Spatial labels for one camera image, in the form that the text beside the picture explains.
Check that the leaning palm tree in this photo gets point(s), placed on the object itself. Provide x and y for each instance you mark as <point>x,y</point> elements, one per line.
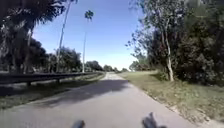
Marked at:
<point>61,36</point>
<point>84,50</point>

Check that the grey paved path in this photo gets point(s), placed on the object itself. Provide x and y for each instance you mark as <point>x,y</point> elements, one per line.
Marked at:
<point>110,100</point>

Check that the slender pale-trunked tree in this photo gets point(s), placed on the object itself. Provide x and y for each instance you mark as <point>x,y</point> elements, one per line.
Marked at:
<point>169,63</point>

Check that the grass verge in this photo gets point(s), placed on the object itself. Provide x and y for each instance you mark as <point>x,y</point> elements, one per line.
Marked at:
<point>186,96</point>
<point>50,91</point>

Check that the robot's own part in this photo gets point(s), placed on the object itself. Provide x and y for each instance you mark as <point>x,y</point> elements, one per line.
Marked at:
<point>78,124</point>
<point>150,121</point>

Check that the metal guardrail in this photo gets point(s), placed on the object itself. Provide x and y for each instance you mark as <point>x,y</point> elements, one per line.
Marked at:
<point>33,77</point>

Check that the dense green wood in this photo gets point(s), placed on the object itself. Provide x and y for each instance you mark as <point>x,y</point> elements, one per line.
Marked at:
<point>200,43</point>

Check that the row of dark trees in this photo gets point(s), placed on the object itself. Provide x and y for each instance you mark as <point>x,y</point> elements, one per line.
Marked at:
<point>16,50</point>

